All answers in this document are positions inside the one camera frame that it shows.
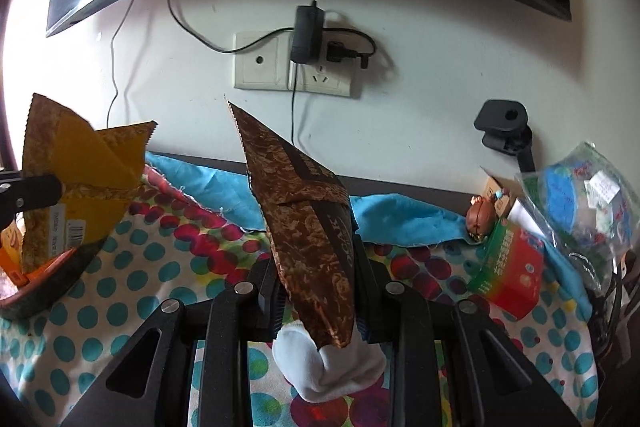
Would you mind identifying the black power adapter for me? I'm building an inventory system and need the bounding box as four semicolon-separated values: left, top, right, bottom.
290;0;324;64

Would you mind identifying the black clamp mount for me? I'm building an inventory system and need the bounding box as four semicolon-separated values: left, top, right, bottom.
474;100;536;173

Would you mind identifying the white wall socket plate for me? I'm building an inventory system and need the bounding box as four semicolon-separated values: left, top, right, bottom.
232;32;356;98

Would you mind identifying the small cardboard box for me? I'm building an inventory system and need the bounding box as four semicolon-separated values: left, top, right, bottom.
480;167;524;219

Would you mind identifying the yellow snack bag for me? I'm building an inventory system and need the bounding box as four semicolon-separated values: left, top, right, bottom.
21;94;156;273

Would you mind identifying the green red medicine box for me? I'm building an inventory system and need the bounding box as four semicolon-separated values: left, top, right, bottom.
468;219;544;320

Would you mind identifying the red round basin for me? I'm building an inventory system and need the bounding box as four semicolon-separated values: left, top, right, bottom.
1;220;105;321

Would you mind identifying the blue cloth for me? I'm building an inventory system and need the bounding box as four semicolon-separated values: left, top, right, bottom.
145;152;592;320

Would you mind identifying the colourful polka dot cloth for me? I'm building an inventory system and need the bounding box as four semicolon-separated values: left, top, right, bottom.
1;171;599;426

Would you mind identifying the black thin cable left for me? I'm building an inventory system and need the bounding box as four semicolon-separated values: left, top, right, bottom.
105;0;139;130

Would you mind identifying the white sock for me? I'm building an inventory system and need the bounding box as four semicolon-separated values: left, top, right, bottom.
272;321;386;403

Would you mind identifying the brown walnut charm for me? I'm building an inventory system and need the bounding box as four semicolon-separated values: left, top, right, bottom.
465;195;498;242

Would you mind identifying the clear plastic bag with items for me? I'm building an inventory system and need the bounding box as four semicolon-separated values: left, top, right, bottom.
516;142;639;296

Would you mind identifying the brown snack bag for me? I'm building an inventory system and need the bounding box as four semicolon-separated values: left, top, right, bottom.
229;104;356;349

